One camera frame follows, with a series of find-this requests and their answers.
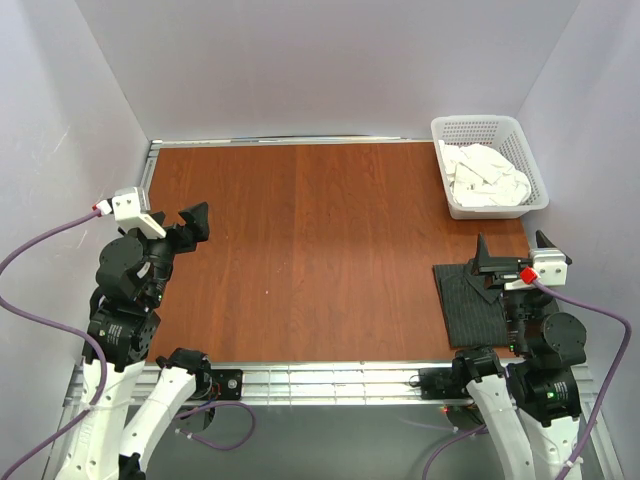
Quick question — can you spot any white long sleeve shirt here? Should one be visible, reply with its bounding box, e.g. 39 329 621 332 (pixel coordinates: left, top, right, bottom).
438 140 532 208

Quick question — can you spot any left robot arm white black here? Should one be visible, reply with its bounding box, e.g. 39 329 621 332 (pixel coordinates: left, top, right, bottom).
56 202 211 479

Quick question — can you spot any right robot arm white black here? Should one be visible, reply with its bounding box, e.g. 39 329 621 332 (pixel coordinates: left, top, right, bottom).
452 231 586 479

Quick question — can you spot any dark striped folded shirt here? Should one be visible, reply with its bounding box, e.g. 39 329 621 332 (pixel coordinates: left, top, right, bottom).
433 260 515 348

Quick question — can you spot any white plastic basket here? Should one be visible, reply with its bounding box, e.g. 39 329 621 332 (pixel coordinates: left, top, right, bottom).
431 115 549 220

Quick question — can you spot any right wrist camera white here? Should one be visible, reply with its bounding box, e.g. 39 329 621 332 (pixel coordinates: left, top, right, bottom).
503 247 572 291

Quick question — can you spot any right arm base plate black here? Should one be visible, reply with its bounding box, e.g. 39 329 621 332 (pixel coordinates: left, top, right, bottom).
408 368 460 400

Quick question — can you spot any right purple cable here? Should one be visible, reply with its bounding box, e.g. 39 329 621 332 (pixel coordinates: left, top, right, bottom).
422 267 632 480

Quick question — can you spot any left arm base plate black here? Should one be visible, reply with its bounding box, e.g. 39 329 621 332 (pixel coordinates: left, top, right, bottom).
208 368 244 401

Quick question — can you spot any aluminium frame rail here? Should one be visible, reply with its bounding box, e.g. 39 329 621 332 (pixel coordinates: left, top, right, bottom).
63 137 626 480

